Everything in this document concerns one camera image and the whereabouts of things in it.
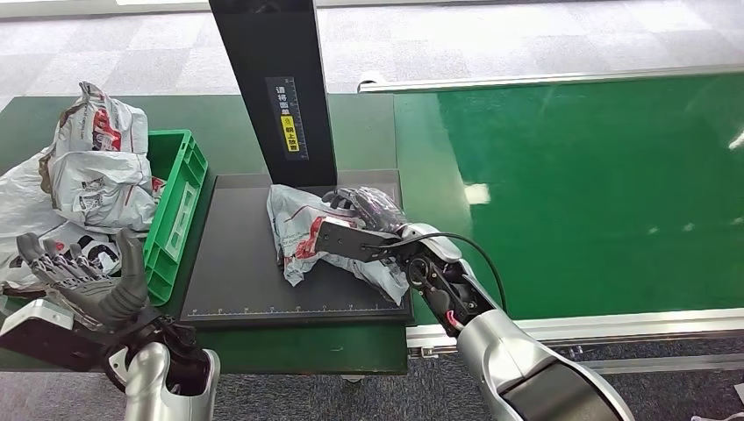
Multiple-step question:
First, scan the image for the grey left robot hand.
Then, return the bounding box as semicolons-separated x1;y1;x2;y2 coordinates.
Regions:
16;228;151;332

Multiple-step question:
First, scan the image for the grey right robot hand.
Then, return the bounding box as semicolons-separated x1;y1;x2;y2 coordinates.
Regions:
321;185;408;233

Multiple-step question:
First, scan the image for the grey mailer bag red print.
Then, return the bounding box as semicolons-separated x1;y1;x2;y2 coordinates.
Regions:
266;183;411;306

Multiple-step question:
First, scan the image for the green conveyor belt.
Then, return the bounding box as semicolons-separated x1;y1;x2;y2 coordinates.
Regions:
394;74;744;326

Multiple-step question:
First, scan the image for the grey mailer bag black print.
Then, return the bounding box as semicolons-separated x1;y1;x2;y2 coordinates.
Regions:
40;149;165;235

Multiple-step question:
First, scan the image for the green plastic crate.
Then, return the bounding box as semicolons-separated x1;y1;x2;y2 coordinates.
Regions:
139;129;209;307

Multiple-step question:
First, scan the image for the black yellow column label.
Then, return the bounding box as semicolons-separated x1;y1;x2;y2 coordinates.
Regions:
265;76;311;162

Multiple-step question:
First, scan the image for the plain grey mailer bag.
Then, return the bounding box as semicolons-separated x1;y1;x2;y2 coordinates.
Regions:
0;147;65;246

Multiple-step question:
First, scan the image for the crumpled grey mailer red logo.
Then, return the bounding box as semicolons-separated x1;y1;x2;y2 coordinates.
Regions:
53;81;150;157

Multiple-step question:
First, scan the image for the black scanner column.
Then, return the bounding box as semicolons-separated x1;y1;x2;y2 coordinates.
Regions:
208;0;339;189

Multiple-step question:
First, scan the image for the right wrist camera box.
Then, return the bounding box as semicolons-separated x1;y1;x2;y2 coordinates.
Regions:
315;216;402;264

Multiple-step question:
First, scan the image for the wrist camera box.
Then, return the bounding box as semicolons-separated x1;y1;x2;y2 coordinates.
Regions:
315;216;402;264
0;299;111;373

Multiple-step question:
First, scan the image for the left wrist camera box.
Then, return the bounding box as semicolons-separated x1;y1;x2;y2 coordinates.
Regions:
0;299;111;373

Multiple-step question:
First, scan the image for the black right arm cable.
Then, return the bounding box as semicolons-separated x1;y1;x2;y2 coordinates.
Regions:
362;232;509;316

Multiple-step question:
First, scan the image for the black scanner base plate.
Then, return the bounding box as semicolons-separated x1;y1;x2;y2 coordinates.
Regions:
176;169;415;332

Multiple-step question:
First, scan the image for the silver conveyor side rail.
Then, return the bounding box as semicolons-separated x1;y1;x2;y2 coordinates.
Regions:
405;308;744;355
357;63;744;94

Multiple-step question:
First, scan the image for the silver conveyor frame bar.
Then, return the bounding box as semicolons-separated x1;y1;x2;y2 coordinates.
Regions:
581;353;744;376

